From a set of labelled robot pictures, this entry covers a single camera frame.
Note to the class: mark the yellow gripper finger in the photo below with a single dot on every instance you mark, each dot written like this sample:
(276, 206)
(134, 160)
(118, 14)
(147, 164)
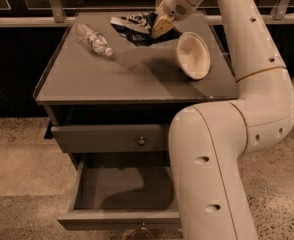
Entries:
(162, 25)

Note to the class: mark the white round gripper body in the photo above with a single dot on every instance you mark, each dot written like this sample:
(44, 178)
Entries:
(172, 4)

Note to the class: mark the blue chip bag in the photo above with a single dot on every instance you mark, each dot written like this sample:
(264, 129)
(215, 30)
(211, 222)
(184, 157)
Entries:
(138, 27)

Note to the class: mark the white paper bowl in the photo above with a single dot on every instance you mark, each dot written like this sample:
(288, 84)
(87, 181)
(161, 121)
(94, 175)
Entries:
(193, 56)

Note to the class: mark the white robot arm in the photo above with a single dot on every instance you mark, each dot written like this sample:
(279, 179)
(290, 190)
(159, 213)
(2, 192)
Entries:
(206, 139)

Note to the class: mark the grey drawer cabinet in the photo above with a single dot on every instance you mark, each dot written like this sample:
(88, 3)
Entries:
(136, 85)

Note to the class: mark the brass top drawer knob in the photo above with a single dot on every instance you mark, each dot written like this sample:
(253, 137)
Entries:
(141, 141)

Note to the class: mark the brass drawer knob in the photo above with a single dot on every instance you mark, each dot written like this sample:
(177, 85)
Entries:
(141, 141)
(141, 233)

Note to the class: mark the grey top drawer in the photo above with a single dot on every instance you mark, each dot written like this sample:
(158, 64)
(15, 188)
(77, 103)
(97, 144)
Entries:
(111, 138)

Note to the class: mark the open grey middle drawer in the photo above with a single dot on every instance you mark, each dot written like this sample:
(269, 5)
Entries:
(122, 193)

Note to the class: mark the brass middle drawer knob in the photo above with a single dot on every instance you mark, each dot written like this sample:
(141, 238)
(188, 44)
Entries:
(141, 233)

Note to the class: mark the clear plastic water bottle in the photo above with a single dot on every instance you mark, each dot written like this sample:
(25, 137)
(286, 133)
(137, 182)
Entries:
(94, 40)

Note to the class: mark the metal railing frame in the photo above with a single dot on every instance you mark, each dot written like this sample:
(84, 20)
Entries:
(87, 4)

